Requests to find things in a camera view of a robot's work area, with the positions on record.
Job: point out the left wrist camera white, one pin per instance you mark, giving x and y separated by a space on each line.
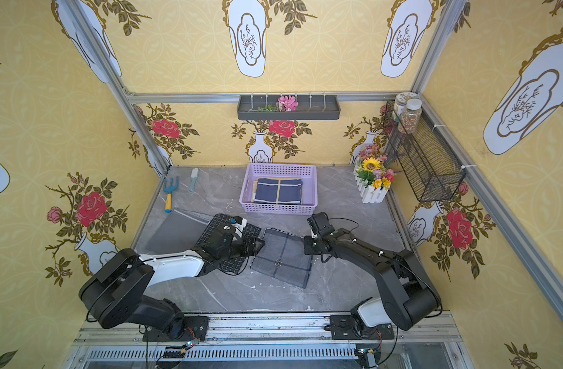
239 224

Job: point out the sunflower bouquet white fence pot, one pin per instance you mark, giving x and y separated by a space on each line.
372 176

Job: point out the navy blue striped pillowcase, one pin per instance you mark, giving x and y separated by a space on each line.
278 191

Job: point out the pink artificial flower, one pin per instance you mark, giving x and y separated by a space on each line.
287 103

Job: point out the black wire mesh wall basket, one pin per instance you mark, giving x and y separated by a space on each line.
428 162

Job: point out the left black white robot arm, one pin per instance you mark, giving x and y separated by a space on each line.
116 294

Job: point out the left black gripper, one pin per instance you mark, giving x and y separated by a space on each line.
244 243

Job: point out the grey checked pillowcase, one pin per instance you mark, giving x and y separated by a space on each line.
283 258

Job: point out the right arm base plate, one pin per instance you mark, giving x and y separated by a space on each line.
347 327

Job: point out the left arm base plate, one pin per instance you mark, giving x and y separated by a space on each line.
195 328

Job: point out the glass jar white lid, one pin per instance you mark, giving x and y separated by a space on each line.
410 116

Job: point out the light blue small brush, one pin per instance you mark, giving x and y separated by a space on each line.
193 180

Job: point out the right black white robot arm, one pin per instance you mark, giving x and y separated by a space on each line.
406 294

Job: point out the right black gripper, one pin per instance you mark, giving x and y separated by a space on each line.
314 242

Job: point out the black grid pillowcase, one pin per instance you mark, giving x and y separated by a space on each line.
234 266

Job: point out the purple plastic basket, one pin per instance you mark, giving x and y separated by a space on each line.
280 189

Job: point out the plain grey folded pillowcase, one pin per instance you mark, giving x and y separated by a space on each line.
179 232

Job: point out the aluminium mounting rail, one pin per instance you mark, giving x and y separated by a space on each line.
268 337

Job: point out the blue yellow garden fork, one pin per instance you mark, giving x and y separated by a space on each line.
169 186

